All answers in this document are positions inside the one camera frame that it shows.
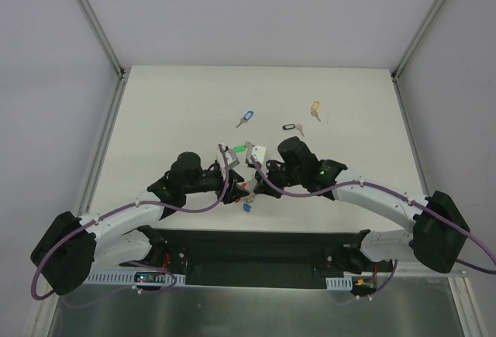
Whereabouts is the red handled metal key organizer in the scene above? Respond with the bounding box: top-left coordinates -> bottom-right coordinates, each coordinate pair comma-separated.
234,180 -> 257,204

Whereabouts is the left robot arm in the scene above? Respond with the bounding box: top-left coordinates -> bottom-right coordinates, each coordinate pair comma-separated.
30,147 -> 249,301

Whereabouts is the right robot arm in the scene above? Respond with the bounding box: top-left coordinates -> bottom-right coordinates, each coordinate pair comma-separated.
246,136 -> 470,273

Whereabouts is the key with green tag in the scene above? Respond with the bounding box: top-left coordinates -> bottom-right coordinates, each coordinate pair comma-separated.
232,141 -> 253,153

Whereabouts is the key with black tag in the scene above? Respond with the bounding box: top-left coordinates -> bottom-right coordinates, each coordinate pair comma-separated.
281,123 -> 305,137

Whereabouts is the key with blue rectangular tag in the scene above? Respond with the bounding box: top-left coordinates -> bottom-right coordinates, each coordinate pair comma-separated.
236,110 -> 254,128

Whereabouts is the key with yellow tag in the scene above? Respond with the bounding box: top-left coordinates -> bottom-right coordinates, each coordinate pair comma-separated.
310,101 -> 321,122

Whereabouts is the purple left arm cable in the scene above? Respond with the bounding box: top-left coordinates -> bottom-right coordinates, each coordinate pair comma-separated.
30,145 -> 229,300

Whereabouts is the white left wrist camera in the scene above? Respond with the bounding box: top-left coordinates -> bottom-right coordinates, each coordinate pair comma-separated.
216,143 -> 239,177

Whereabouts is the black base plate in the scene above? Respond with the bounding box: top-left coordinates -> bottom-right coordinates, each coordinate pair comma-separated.
71,225 -> 445,287

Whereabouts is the aluminium frame rail right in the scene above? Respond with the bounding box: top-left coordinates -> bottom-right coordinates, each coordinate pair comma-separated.
390,0 -> 481,337

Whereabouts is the aluminium frame rail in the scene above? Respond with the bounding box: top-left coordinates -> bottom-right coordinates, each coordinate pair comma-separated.
24,0 -> 130,336
390,0 -> 481,337

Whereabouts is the aluminium frame rail left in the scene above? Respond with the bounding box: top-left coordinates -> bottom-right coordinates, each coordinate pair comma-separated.
24,0 -> 130,336

